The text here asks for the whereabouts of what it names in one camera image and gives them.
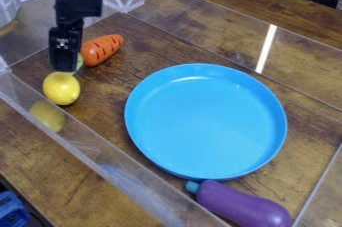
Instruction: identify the clear acrylic enclosure wall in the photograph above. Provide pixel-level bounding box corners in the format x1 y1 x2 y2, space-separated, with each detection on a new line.
0 0 342 227

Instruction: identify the blue device at corner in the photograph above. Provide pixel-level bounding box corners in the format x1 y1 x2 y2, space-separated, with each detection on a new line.
0 191 31 227

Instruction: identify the round blue plastic tray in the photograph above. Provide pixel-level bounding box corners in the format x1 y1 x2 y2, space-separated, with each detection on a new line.
124 63 287 180

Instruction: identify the yellow toy lemon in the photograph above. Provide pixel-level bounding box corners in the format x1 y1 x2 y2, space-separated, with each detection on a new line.
43 72 80 106

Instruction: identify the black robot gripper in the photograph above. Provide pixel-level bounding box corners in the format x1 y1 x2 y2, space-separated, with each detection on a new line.
49 0 103 72

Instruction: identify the purple toy eggplant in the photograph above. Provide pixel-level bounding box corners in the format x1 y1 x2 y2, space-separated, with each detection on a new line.
186 180 291 227

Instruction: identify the orange toy carrot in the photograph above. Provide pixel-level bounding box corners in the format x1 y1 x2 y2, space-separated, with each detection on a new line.
73 34 124 73

